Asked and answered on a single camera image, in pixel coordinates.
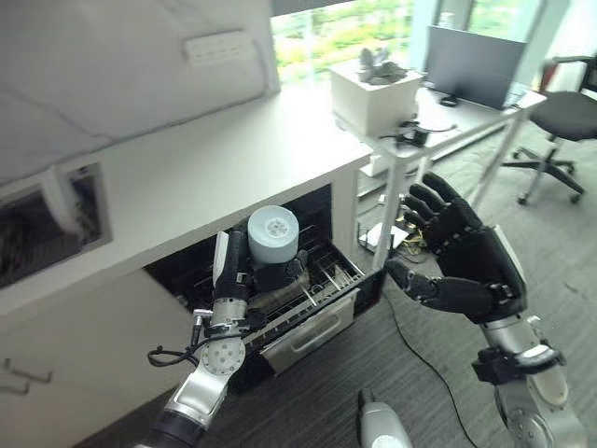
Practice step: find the black office chair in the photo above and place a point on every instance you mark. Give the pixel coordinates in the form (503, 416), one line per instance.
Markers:
(557, 121)

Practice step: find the black adapter on desk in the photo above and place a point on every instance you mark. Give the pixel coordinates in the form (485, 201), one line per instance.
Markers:
(415, 135)

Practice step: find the dark computer monitor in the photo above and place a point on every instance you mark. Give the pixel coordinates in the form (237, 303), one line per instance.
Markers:
(473, 67)

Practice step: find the pale blue cup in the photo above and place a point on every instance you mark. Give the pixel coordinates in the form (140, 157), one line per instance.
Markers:
(272, 233)

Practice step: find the white desk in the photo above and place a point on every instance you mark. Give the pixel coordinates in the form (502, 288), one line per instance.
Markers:
(457, 126)

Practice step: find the white square planter box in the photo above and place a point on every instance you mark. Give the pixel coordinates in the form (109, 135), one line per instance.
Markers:
(373, 95)

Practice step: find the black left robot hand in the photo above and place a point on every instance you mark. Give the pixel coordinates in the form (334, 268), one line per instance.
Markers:
(231, 270)

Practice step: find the white router box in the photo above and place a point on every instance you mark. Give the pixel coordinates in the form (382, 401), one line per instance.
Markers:
(380, 235)

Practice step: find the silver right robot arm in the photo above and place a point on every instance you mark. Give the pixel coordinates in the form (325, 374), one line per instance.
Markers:
(531, 373)

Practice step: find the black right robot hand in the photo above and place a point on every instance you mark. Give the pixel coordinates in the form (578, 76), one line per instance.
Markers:
(466, 252)

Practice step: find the white kitchen counter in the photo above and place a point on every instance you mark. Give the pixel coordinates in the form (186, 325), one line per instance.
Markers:
(196, 186)

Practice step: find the black dishwasher drawer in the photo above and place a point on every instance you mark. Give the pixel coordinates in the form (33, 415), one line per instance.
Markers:
(298, 289)

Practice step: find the grey artificial plant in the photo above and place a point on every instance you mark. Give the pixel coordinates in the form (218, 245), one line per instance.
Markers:
(380, 65)

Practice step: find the white wall power strip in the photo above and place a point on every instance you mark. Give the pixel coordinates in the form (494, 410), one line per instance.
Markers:
(220, 47)

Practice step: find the sink basin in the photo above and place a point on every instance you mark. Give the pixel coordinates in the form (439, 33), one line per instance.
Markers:
(46, 219)

